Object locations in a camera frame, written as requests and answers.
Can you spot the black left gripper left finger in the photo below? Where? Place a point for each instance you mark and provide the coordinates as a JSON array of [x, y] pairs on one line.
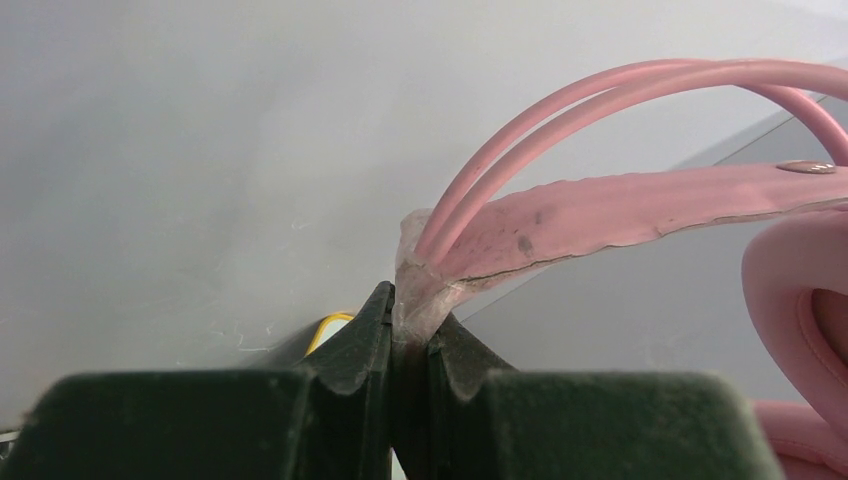
[[324, 417]]

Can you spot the pink headphones with cable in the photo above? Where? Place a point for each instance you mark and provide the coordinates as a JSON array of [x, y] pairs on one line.
[[794, 275]]

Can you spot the yellow framed whiteboard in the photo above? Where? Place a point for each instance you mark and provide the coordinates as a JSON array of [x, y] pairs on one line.
[[327, 328]]

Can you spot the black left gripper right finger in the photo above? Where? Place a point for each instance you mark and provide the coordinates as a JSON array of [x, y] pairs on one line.
[[489, 420]]

